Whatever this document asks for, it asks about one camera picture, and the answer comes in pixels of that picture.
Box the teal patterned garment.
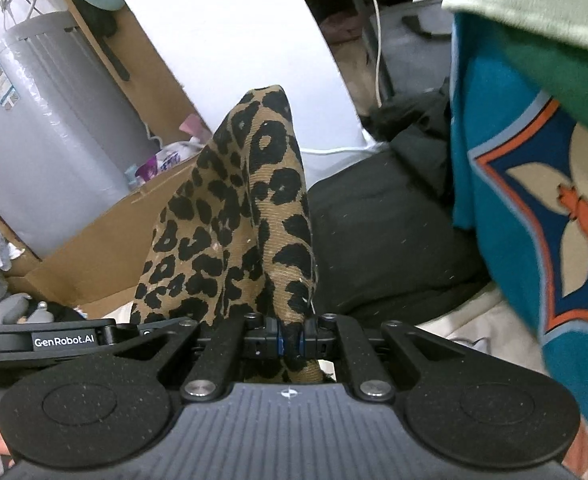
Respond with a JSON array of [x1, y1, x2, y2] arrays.
[[450, 13, 588, 420]]

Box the purple white tissue pack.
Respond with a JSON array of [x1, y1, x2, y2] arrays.
[[131, 141, 205, 185]]

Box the white charging cable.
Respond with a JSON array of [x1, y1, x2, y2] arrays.
[[300, 0, 391, 156]]

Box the leopard print skirt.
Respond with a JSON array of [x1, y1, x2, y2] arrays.
[[131, 84, 323, 384]]

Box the grey bag black handles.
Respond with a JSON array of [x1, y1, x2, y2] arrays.
[[382, 0, 454, 101]]

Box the folded black garment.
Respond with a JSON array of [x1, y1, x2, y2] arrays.
[[308, 82, 490, 328]]

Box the silver grey appliance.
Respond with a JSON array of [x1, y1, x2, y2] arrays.
[[0, 12, 158, 259]]

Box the white cartoon print bedsheet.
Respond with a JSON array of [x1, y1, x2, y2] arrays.
[[419, 283, 548, 375]]

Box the brown cardboard sheet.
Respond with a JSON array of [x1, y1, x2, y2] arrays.
[[7, 0, 197, 318]]

